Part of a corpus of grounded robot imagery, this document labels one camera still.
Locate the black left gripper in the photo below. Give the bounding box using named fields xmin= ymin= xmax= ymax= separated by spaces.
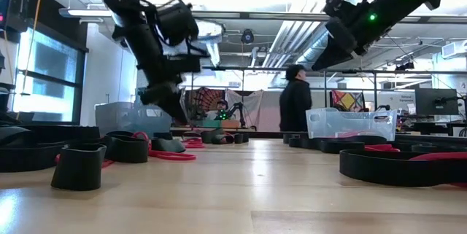
xmin=136 ymin=57 xmax=202 ymax=125

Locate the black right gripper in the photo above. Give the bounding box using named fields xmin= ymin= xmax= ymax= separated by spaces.
xmin=312 ymin=15 xmax=380 ymax=71

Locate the grey translucent plastic basket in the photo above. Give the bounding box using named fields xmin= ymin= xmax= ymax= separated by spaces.
xmin=95 ymin=101 xmax=174 ymax=139

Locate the red patterned cloth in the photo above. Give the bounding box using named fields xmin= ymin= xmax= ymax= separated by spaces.
xmin=189 ymin=87 xmax=225 ymax=122

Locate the white hanging cloth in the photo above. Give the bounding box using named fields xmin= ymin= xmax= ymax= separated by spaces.
xmin=225 ymin=88 xmax=264 ymax=125
xmin=312 ymin=90 xmax=333 ymax=110

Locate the colourful patterned quilt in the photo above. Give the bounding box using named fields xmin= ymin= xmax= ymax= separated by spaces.
xmin=331 ymin=90 xmax=366 ymax=113

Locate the person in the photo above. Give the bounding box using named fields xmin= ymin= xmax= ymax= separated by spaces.
xmin=209 ymin=98 xmax=230 ymax=121
xmin=279 ymin=63 xmax=313 ymax=133

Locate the clear plastic basket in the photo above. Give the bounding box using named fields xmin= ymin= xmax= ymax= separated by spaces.
xmin=305 ymin=107 xmax=398 ymax=141

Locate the pink hanging cloth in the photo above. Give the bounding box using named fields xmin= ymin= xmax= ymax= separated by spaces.
xmin=257 ymin=90 xmax=282 ymax=133

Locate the grey overhead beam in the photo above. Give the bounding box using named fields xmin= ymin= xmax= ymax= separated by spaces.
xmin=58 ymin=7 xmax=467 ymax=23

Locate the black background monitor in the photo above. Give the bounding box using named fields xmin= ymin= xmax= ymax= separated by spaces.
xmin=414 ymin=87 xmax=460 ymax=116

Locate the large window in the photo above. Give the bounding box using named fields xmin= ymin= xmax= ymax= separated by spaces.
xmin=12 ymin=26 xmax=88 ymax=124

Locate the background desk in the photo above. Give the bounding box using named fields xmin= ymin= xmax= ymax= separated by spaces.
xmin=397 ymin=115 xmax=467 ymax=136

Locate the silver ceiling duct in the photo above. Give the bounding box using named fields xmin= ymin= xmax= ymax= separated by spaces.
xmin=268 ymin=0 xmax=351 ymax=78

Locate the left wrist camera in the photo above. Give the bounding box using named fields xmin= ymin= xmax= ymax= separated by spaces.
xmin=182 ymin=38 xmax=212 ymax=60

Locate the black pipe rail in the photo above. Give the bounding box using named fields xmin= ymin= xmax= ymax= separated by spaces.
xmin=200 ymin=64 xmax=467 ymax=133

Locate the black ceiling camera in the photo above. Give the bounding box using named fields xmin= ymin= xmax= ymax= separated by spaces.
xmin=240 ymin=28 xmax=255 ymax=44

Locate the white wall unit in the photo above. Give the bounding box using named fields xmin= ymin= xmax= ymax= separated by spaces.
xmin=440 ymin=39 xmax=467 ymax=61

